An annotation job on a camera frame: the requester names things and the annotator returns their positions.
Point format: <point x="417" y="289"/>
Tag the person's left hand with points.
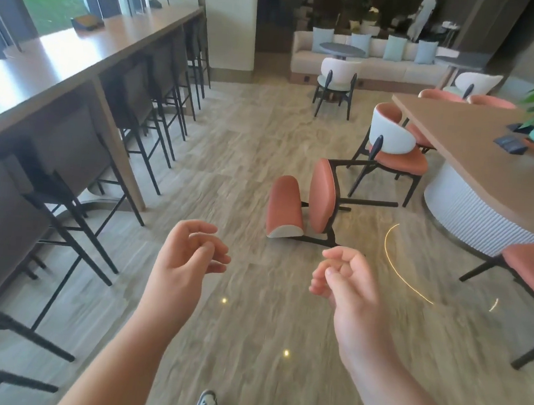
<point x="177" y="273"/>

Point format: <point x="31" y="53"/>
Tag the person's right hand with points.
<point x="356" y="297"/>

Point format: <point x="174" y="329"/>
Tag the person's left thumb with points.
<point x="215" y="253"/>

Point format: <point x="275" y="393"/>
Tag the person's right thumb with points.
<point x="335" y="271"/>

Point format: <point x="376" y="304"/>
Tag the person's left forearm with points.
<point x="133" y="359"/>

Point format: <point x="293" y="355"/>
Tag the person's right forearm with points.
<point x="390" y="391"/>

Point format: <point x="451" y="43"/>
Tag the tipped-over orange chair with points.
<point x="322" y="199"/>

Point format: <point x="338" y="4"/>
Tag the orange chair with white back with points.
<point x="438" y="95"/>
<point x="392" y="140"/>
<point x="490" y="101"/>

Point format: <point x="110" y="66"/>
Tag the wooden table with white base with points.
<point x="480" y="155"/>

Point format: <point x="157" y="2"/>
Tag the orange chair with black legs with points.
<point x="529" y="264"/>

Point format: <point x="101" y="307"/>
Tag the white chair with green seat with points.
<point x="339" y="72"/>
<point x="476" y="82"/>

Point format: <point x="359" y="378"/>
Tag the beige sofa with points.
<point x="386" y="69"/>

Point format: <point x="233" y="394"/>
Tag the black flat holder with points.
<point x="521" y="128"/>
<point x="510" y="145"/>

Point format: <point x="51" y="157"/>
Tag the round grey table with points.
<point x="461" y="62"/>
<point x="341" y="49"/>

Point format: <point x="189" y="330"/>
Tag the light blue cushion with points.
<point x="426" y="52"/>
<point x="322" y="36"/>
<point x="394" y="48"/>
<point x="361" y="41"/>

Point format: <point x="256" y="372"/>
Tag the long wooden bar counter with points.
<point x="76" y="63"/>

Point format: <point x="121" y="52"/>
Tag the potted plant with white flowers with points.
<point x="367" y="10"/>

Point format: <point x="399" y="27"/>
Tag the dark box with wooden lid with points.
<point x="88" y="22"/>

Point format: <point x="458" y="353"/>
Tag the small white side table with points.
<point x="451" y="30"/>

